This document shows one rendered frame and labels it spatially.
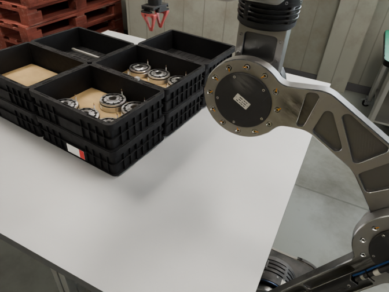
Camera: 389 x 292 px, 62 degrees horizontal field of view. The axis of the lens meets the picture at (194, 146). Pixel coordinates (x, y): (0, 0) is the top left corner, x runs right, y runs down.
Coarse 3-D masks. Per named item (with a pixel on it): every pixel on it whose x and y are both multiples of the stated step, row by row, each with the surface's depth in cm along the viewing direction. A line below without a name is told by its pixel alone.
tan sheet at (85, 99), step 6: (90, 90) 138; (96, 90) 138; (78, 96) 133; (84, 96) 134; (90, 96) 134; (96, 96) 134; (78, 102) 130; (84, 102) 130; (90, 102) 130; (96, 102) 131; (96, 108) 127; (102, 114) 124; (108, 114) 124; (114, 114) 124; (120, 114) 124
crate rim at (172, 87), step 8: (128, 48) 152; (144, 48) 154; (112, 56) 144; (176, 56) 147; (96, 64) 135; (200, 64) 141; (120, 72) 131; (192, 72) 134; (200, 72) 139; (184, 80) 129; (160, 88) 122; (168, 88) 122; (176, 88) 126
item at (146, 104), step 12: (72, 72) 129; (108, 72) 131; (144, 84) 124; (36, 96) 114; (48, 96) 112; (156, 96) 117; (60, 108) 110; (72, 108) 107; (144, 108) 113; (84, 120) 106; (96, 120) 102; (120, 120) 104
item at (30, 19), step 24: (0, 0) 269; (24, 0) 256; (48, 0) 271; (72, 0) 301; (96, 0) 334; (120, 0) 352; (0, 24) 277; (24, 24) 267; (48, 24) 317; (72, 24) 311; (96, 24) 371; (120, 24) 367; (0, 48) 302
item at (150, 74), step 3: (156, 69) 151; (159, 69) 151; (162, 69) 151; (150, 72) 148; (165, 72) 149; (168, 72) 149; (150, 75) 145; (153, 75) 146; (156, 75) 146; (162, 75) 146; (165, 75) 146; (168, 75) 146; (153, 78) 144; (156, 78) 144; (159, 78) 144; (162, 78) 144; (165, 78) 145
